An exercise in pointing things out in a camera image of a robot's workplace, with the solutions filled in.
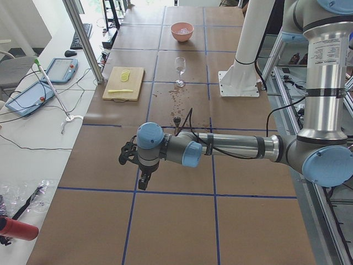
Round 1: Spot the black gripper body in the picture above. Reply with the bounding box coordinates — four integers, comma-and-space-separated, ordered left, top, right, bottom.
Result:
138, 155, 159, 175

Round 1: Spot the steel double jigger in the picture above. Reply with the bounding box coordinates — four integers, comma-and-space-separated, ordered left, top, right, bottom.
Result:
173, 116, 181, 133

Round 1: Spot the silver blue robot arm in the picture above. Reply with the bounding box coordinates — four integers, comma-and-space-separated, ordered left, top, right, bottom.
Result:
134, 1, 352, 190

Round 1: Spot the clear wine glass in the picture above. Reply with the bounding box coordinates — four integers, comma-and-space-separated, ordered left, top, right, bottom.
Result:
174, 57, 186, 87

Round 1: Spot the pile of clear ice cubes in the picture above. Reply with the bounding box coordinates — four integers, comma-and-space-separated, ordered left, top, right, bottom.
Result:
177, 28, 190, 35

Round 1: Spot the yellow plastic knife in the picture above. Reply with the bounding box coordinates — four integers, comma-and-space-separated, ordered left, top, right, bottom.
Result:
108, 89, 134, 94

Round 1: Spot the bamboo cutting board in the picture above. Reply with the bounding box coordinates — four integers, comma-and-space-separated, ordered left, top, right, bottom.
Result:
102, 67, 145, 101

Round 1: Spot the white stick with green tip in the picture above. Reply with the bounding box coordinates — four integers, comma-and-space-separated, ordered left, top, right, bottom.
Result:
34, 59, 83, 135

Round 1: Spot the crumpled clear plastic bag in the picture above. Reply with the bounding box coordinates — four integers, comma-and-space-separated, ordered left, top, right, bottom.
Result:
1, 179, 58, 219

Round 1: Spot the blue teach pendant far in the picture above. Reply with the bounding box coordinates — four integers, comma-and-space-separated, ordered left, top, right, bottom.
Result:
45, 58, 78, 84

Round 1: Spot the blue teach pendant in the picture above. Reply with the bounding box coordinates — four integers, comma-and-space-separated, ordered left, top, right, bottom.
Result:
5, 81, 54, 116
45, 58, 78, 84

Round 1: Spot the blue teach pendant near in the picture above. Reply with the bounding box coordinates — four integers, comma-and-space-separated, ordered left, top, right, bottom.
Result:
5, 81, 54, 116

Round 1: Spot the red water bottle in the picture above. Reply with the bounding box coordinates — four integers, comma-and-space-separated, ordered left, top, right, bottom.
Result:
1, 216, 39, 241

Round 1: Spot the black computer mouse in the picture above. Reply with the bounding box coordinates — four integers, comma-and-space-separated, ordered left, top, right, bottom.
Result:
64, 50, 77, 57

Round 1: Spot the pink bowl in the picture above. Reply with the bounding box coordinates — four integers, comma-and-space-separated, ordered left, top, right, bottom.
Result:
170, 22, 194, 42

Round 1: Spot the black keyboard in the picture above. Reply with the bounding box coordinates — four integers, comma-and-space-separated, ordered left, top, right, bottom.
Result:
69, 23, 93, 50

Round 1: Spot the grey office chair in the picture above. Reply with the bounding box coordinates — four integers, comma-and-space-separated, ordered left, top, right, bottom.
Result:
1, 51, 37, 91

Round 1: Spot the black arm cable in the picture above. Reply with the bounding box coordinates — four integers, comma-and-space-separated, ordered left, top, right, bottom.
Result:
176, 108, 260, 160

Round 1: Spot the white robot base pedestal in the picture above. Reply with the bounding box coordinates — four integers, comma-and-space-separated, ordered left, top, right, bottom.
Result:
218, 0, 275, 97

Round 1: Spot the aluminium frame post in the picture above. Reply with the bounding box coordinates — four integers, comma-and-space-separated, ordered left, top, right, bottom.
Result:
63, 0, 104, 84

